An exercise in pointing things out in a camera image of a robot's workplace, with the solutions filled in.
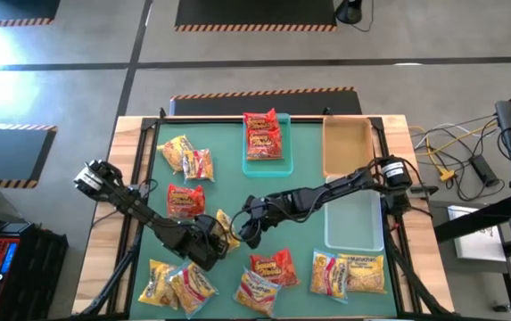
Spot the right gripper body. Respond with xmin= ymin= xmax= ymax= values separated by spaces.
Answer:
xmin=240 ymin=194 xmax=283 ymax=226

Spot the yellow Maruchan noodle packet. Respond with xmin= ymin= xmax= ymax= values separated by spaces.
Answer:
xmin=338 ymin=252 xmax=388 ymax=295
xmin=156 ymin=135 xmax=195 ymax=174
xmin=215 ymin=208 xmax=242 ymax=253
xmin=137 ymin=258 xmax=179 ymax=311

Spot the yellow floor cable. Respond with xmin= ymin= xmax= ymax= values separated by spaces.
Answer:
xmin=408 ymin=119 xmax=499 ymax=182

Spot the green table mat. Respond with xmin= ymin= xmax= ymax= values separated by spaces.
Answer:
xmin=128 ymin=122 xmax=399 ymax=320

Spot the wooden table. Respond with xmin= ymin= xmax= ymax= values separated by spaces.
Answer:
xmin=71 ymin=114 xmax=456 ymax=316

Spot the clear plastic bin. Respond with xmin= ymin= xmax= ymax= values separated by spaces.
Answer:
xmin=324 ymin=175 xmax=385 ymax=253

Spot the black side desk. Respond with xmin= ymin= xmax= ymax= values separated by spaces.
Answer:
xmin=433 ymin=91 xmax=511 ymax=321

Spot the black hazard-striped floor mat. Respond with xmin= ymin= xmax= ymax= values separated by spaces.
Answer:
xmin=174 ymin=0 xmax=339 ymax=33
xmin=169 ymin=86 xmax=364 ymax=118
xmin=0 ymin=0 xmax=62 ymax=29
xmin=0 ymin=123 xmax=59 ymax=190

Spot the red Saucy Noods packet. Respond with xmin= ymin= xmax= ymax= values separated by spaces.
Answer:
xmin=245 ymin=128 xmax=284 ymax=161
xmin=166 ymin=183 xmax=207 ymax=220
xmin=249 ymin=248 xmax=301 ymax=288
xmin=243 ymin=108 xmax=280 ymax=133

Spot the black power brick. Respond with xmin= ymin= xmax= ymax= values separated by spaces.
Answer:
xmin=467 ymin=154 xmax=501 ymax=188

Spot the black stand base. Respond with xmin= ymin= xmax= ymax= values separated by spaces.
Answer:
xmin=334 ymin=0 xmax=364 ymax=26

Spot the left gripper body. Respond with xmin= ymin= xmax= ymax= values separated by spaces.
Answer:
xmin=178 ymin=214 xmax=228 ymax=272

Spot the black plastic crate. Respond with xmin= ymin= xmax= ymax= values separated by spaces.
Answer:
xmin=0 ymin=221 xmax=70 ymax=321

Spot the teal plastic bin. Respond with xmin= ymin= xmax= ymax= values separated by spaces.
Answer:
xmin=241 ymin=112 xmax=295 ymax=179

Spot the white box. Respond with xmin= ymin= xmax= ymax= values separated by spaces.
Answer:
xmin=447 ymin=204 xmax=507 ymax=263

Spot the large yellow snack bag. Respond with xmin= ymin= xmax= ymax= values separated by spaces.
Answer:
xmin=232 ymin=266 xmax=282 ymax=318

